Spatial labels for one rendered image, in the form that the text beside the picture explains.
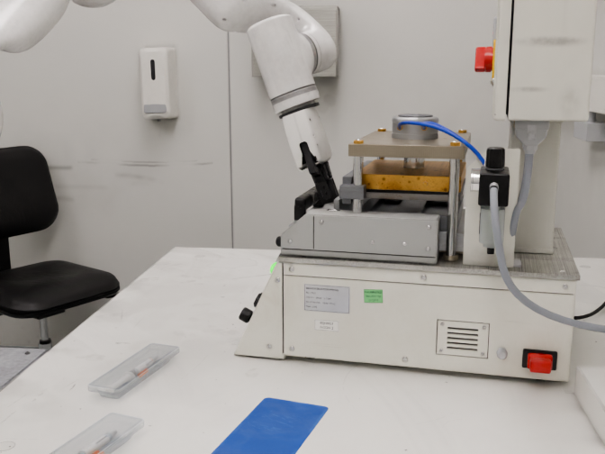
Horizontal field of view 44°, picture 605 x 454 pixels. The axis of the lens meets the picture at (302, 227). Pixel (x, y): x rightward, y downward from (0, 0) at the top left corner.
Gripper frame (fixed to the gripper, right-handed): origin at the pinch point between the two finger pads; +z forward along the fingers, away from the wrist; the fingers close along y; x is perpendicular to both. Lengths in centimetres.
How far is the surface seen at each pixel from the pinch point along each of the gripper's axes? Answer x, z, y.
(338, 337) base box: -1.9, 21.6, 16.9
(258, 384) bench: -13.5, 22.9, 26.5
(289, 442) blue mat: -5, 26, 43
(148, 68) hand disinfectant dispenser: -81, -53, -125
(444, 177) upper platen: 21.4, 2.8, 10.1
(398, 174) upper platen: 14.6, 0.2, 9.4
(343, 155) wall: -28, 0, -145
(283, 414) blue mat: -7.3, 25.1, 35.7
